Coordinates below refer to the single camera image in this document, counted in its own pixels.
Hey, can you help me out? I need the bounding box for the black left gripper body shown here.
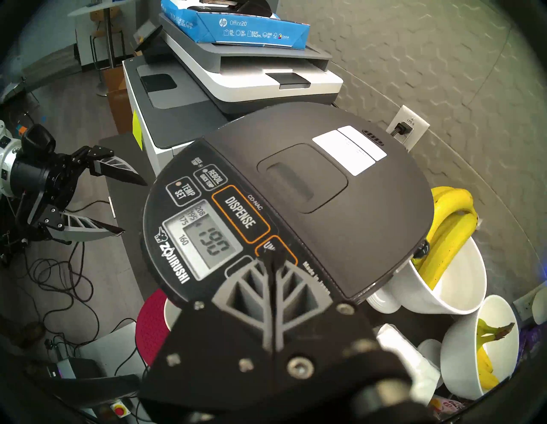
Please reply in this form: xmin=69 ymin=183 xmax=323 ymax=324
xmin=9 ymin=152 xmax=81 ymax=226

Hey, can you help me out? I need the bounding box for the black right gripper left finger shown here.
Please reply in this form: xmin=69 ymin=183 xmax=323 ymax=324
xmin=140 ymin=251 xmax=274 ymax=410

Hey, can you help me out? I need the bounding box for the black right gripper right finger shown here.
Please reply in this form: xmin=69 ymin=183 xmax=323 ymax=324
xmin=273 ymin=251 xmax=388 ymax=386

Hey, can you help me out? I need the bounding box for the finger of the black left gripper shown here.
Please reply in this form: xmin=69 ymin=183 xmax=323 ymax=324
xmin=71 ymin=145 xmax=149 ymax=187
xmin=41 ymin=209 xmax=125 ymax=245

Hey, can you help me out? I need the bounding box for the black electric water dispenser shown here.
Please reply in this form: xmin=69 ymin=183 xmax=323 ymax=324
xmin=142 ymin=102 xmax=433 ymax=309

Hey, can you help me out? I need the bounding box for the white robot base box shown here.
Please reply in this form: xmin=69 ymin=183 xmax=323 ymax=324
xmin=76 ymin=321 xmax=148 ymax=424

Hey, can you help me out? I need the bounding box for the black mug white inside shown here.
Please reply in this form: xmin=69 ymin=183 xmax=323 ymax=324
xmin=164 ymin=297 xmax=182 ymax=332

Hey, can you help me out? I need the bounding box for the yellow sticky note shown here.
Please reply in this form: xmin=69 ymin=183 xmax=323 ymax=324
xmin=132 ymin=109 xmax=144 ymax=151

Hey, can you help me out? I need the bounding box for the red silicone mat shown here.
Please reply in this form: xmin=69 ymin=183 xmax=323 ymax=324
xmin=136 ymin=289 xmax=171 ymax=367

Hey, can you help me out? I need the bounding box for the cardboard box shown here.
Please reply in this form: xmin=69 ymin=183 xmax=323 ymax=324
xmin=103 ymin=66 xmax=133 ymax=135

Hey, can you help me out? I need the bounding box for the white grey office printer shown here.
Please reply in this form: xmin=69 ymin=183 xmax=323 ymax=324
xmin=122 ymin=13 xmax=344 ymax=174

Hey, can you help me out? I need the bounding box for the wooden bar stool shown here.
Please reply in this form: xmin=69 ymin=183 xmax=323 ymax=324
xmin=88 ymin=9 xmax=129 ymax=69

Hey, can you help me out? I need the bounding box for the small black box device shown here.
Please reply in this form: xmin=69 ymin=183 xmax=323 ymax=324
xmin=45 ymin=358 xmax=103 ymax=385

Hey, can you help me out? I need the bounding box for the white round bowl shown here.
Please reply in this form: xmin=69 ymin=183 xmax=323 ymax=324
xmin=440 ymin=295 xmax=520 ymax=401

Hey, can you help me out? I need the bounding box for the pink snack packet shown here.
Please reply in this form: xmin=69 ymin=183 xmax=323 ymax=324
xmin=429 ymin=395 xmax=466 ymax=417

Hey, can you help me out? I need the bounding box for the white round bar table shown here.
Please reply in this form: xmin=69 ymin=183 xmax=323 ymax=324
xmin=68 ymin=0 xmax=144 ymax=97

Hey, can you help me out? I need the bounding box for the yellow banana bunch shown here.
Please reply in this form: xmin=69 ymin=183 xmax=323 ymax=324
xmin=412 ymin=186 xmax=479 ymax=291

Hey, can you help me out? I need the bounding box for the spotted yellow banana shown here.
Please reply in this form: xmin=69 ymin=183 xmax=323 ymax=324
xmin=474 ymin=318 xmax=515 ymax=392

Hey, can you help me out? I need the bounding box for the blue copy paper ream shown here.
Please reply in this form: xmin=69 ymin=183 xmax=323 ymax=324
xmin=160 ymin=0 xmax=311 ymax=51

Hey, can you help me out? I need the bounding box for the purple coffee bag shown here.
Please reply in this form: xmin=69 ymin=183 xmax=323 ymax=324
xmin=519 ymin=325 xmax=544 ymax=359

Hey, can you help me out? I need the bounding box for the black stapler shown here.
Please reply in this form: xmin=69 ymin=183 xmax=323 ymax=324
xmin=199 ymin=0 xmax=274 ymax=18

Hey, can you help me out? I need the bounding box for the white tall tapered container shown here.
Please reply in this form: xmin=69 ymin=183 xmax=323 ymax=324
xmin=532 ymin=287 xmax=547 ymax=325

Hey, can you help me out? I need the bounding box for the black floor cable tangle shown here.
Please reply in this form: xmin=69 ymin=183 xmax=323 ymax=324
xmin=17 ymin=239 xmax=144 ymax=377

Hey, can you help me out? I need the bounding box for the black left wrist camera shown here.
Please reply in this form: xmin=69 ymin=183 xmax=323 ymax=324
xmin=19 ymin=124 xmax=57 ymax=161

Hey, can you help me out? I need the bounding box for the white pedestal bowl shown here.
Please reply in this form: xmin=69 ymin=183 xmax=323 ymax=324
xmin=368 ymin=235 xmax=488 ymax=315

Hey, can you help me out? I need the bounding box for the white wall outlet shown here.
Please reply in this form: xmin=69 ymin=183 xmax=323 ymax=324
xmin=513 ymin=282 xmax=540 ymax=318
xmin=386 ymin=105 xmax=431 ymax=152

